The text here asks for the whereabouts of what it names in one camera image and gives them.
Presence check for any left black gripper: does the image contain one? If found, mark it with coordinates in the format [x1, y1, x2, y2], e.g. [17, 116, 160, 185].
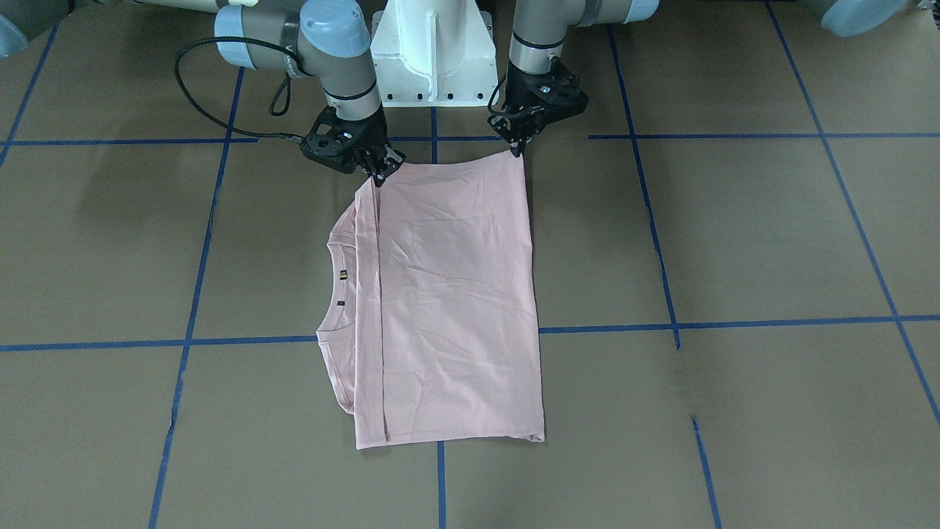
[488, 58, 590, 158]

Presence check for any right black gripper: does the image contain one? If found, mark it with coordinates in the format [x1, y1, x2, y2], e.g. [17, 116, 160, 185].
[300, 107, 406, 187]

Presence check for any pink Snoopy t-shirt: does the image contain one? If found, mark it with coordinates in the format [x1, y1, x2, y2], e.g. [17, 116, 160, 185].
[316, 151, 545, 450]

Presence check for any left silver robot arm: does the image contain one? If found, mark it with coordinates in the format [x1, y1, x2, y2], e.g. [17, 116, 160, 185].
[488, 1, 660, 157]

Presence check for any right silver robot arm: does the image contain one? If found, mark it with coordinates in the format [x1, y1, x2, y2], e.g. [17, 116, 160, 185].
[158, 1, 405, 187]

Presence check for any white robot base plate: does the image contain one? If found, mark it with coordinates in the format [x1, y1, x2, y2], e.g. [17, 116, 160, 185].
[372, 1, 498, 108]

